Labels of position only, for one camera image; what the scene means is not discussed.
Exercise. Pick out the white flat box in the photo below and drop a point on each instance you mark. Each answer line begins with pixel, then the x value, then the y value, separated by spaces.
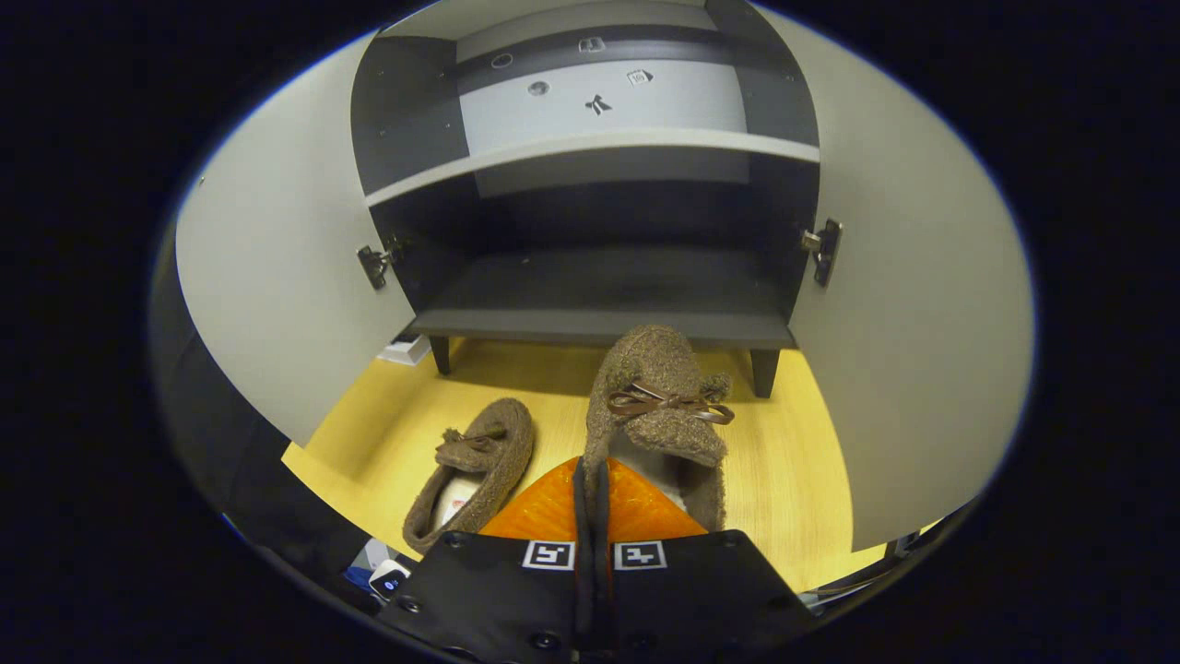
pixel 404 350

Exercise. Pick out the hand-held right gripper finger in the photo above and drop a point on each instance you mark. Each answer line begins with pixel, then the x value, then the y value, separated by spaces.
pixel 583 590
pixel 604 590

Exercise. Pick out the white shoe cabinet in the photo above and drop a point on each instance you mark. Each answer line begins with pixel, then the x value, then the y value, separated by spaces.
pixel 599 286

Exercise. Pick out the metal door hinge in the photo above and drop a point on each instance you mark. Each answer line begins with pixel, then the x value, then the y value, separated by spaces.
pixel 373 263
pixel 823 251

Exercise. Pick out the brown fuzzy shoe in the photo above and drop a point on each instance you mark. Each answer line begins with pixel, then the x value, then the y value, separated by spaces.
pixel 645 360
pixel 502 452

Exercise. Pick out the small white device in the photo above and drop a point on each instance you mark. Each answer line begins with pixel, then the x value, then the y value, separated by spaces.
pixel 389 579

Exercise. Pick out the white cabinet door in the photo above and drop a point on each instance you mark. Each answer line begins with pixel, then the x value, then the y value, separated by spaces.
pixel 286 258
pixel 922 323

